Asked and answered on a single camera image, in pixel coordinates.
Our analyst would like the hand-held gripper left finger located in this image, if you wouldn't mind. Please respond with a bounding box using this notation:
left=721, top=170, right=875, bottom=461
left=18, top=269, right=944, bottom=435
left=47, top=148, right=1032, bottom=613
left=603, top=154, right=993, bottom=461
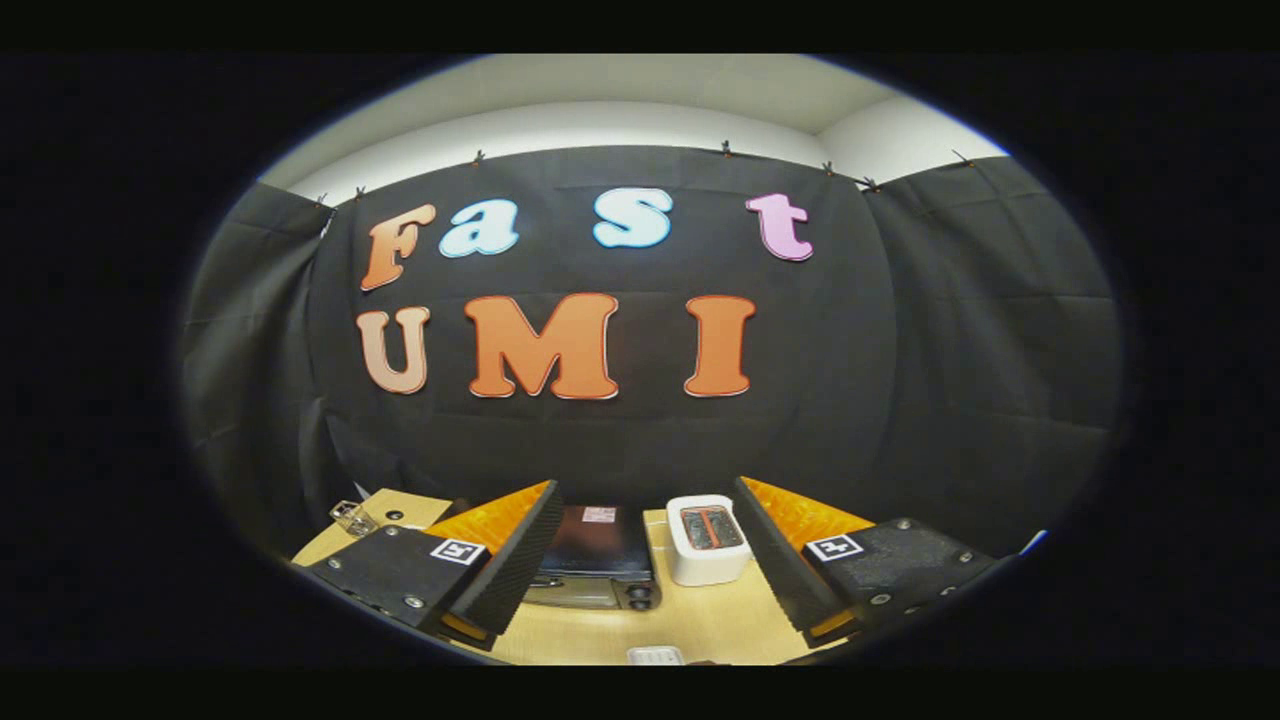
left=305, top=480, right=563, bottom=652

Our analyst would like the small metal clamp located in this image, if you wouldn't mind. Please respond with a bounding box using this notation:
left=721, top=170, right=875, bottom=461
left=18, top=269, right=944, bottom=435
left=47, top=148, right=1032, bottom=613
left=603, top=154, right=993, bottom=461
left=330, top=500, right=379, bottom=538

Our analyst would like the black backdrop cloth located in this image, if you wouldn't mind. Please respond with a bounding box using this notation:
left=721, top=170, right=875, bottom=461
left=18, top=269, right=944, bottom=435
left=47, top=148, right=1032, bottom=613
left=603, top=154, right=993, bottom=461
left=178, top=145, right=1123, bottom=561

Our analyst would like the black toaster oven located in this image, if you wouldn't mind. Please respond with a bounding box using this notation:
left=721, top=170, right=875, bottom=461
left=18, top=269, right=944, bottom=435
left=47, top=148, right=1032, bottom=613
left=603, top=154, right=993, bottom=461
left=522, top=505, right=663, bottom=612

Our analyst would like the white pop-up toaster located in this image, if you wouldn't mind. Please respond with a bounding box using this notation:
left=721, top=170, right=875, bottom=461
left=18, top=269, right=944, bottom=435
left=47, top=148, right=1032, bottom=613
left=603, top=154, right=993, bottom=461
left=666, top=495, right=753, bottom=587

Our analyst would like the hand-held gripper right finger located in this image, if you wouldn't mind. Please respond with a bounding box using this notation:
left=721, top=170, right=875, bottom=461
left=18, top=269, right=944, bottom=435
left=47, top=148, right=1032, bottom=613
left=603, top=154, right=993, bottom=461
left=735, top=476, right=1001, bottom=651

